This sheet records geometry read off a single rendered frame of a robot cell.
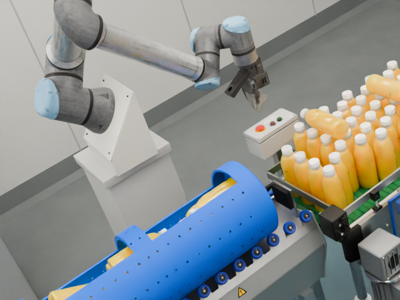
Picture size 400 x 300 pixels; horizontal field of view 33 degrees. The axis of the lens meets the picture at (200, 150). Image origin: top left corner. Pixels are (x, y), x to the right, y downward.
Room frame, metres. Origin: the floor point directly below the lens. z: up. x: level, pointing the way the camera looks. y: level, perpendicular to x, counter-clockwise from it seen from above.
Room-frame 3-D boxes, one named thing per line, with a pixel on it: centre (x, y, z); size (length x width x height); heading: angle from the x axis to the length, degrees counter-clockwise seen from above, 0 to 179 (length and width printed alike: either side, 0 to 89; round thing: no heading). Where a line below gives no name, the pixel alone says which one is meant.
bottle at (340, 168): (1.90, -0.43, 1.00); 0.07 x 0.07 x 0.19
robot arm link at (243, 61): (2.25, -0.27, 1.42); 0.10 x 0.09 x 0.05; 24
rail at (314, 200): (1.94, -0.30, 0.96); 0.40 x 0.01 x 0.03; 24
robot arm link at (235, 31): (2.25, -0.27, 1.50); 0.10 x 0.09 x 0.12; 65
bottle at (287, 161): (2.04, -0.30, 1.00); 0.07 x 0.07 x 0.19
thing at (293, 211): (1.91, -0.22, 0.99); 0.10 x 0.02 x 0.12; 24
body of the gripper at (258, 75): (2.25, -0.28, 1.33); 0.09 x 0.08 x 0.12; 114
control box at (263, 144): (2.26, -0.29, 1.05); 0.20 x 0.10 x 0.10; 114
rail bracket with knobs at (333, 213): (1.75, -0.35, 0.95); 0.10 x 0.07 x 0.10; 24
